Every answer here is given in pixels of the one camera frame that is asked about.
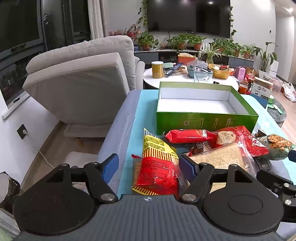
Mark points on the dark marble round table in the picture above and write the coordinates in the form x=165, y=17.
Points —
x=278, y=118

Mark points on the yellow can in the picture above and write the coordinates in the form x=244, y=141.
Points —
x=157, y=70

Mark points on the light green pouch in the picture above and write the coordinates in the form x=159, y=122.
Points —
x=169, y=64

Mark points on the black wall socket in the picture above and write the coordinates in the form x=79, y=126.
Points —
x=22, y=131

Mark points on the orange cup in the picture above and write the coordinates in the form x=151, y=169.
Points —
x=244, y=82
x=242, y=89

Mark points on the glass measuring cup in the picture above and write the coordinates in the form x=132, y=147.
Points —
x=201, y=77

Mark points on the dark round container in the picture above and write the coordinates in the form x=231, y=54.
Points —
x=9, y=187

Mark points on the white plastic bag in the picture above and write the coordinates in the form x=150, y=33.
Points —
x=290, y=91

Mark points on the tall plant in white pot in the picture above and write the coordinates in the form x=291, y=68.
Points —
x=266, y=58

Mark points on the green cardboard box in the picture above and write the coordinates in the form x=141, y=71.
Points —
x=203, y=120

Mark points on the brown white blue carton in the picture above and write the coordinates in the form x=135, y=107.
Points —
x=261, y=89

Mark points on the beige recliner sofa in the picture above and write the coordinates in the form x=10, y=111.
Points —
x=81, y=76

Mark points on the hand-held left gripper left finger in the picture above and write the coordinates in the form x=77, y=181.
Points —
x=110, y=167

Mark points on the small green packet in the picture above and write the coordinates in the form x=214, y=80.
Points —
x=276, y=108

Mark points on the orange tissue box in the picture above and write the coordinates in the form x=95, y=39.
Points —
x=186, y=59

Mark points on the large red cracker packet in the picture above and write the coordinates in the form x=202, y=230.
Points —
x=222, y=157

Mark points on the pink box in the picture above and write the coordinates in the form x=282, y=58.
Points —
x=240, y=73

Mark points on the round white table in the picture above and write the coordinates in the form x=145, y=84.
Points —
x=175, y=80

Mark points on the teal table mat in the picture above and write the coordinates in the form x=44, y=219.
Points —
x=143, y=109

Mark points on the blue-grey storage tray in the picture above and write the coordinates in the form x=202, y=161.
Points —
x=193, y=71

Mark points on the yellow red striped snack packet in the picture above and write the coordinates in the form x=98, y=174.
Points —
x=157, y=166

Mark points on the red berry decoration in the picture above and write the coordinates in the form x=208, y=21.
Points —
x=129, y=31

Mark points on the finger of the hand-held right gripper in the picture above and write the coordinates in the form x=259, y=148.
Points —
x=275, y=179
x=292, y=156

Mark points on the clear plastic bin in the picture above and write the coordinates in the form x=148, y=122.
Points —
x=276, y=82

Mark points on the white curtain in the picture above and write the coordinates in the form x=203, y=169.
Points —
x=98, y=18

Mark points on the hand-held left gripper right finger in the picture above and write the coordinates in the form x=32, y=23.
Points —
x=187, y=168

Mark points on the pile of red snack bags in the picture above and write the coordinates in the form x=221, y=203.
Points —
x=249, y=81

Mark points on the green fried snack packet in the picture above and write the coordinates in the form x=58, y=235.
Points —
x=275, y=146

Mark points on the yellow woven basket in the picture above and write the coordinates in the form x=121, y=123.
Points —
x=220, y=73

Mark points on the small dark snack packet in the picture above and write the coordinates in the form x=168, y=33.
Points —
x=260, y=133

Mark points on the dark blue long packets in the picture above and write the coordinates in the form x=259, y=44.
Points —
x=173, y=70

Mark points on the long red snack packet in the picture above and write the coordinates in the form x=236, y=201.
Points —
x=185, y=136

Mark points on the black television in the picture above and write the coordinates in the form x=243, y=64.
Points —
x=188, y=16

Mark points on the dark window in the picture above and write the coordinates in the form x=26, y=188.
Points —
x=18, y=23

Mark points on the row of potted plants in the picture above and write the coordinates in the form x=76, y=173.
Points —
x=180, y=41

